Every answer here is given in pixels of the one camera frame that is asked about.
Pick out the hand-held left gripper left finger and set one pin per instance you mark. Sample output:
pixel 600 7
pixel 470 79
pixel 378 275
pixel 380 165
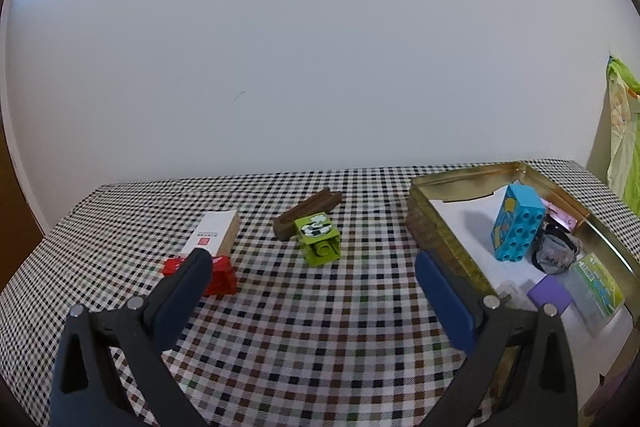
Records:
pixel 185 287

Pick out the gold metal tin box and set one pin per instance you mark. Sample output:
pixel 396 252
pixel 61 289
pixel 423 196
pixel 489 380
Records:
pixel 450 187

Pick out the brown wooden piece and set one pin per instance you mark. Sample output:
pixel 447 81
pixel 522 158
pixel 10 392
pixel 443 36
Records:
pixel 305 213

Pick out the white and wood box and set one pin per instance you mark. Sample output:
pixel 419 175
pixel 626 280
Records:
pixel 212 229

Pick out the white paper sheet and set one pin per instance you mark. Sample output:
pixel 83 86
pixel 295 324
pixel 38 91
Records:
pixel 470 232

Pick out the pink case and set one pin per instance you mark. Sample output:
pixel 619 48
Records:
pixel 562 218

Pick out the purple block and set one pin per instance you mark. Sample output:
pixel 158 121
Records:
pixel 550 297

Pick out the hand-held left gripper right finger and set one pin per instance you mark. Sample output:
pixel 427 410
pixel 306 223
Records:
pixel 445 302

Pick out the checkered tablecloth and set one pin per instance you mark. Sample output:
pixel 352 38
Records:
pixel 325 332

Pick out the blue toy building block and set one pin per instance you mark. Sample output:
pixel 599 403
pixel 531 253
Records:
pixel 517 229

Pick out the black and grey small item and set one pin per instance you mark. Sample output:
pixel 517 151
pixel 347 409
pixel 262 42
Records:
pixel 555 252

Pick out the green toy building block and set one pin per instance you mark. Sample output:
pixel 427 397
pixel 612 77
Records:
pixel 320 239

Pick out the green printed cloth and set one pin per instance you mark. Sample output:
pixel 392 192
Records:
pixel 622 122

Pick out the red small box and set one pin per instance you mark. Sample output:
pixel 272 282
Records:
pixel 222 277

